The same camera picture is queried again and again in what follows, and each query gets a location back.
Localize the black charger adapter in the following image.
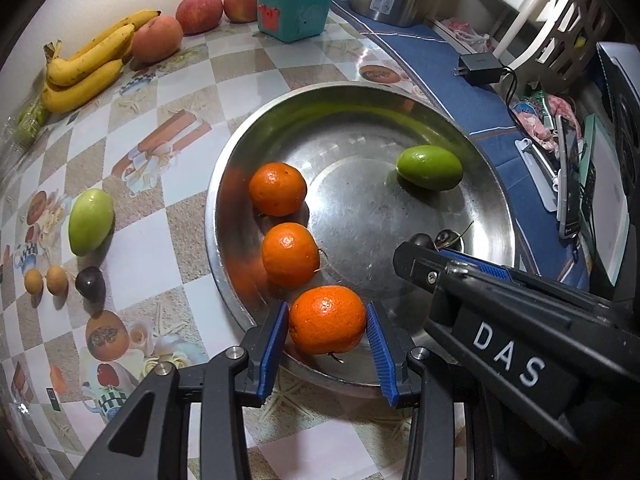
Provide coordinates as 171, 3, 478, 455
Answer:
454, 53, 503, 85

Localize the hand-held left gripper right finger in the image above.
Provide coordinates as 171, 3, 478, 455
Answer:
365, 301, 466, 480

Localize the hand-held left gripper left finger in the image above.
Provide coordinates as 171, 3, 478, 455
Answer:
70, 301, 290, 480

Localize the white phone stand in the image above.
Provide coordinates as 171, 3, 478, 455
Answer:
515, 137, 561, 213

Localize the pale orange apple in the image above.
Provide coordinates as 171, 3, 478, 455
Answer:
132, 15, 184, 64

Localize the yellow banana bunch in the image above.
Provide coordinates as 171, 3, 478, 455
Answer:
41, 9, 162, 113

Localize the dark purple plum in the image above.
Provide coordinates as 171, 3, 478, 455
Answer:
75, 266, 107, 303

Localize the orange tangerine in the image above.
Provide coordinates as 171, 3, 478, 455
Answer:
288, 285, 367, 355
248, 162, 308, 217
261, 222, 321, 289

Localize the beige plastic lattice basket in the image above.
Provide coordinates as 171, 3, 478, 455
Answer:
545, 0, 608, 73

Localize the pink printed packet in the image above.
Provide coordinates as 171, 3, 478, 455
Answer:
512, 100, 556, 151

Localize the green jujube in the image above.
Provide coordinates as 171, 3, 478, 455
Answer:
396, 145, 463, 191
68, 188, 115, 257

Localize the blue tablecloth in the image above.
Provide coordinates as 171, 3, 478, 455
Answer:
330, 0, 596, 291

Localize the stainless steel basin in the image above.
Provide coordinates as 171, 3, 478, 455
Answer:
205, 84, 516, 398

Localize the black smartphone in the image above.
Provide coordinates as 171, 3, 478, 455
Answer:
556, 115, 583, 238

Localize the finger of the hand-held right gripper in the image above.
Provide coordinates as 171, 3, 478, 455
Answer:
392, 241, 518, 292

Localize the pink plastic bag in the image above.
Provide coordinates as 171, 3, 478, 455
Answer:
440, 17, 493, 53

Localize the teal plastic box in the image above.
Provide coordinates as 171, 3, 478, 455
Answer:
256, 0, 335, 43

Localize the red apple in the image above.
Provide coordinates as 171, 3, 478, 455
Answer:
176, 0, 224, 36
223, 0, 259, 24

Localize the black charger cable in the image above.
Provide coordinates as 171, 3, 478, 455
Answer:
497, 65, 523, 111

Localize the white plastic shelf rack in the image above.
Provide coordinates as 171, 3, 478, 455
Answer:
470, 0, 558, 58

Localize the clear plastic fruit box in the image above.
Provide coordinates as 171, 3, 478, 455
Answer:
0, 95, 53, 161

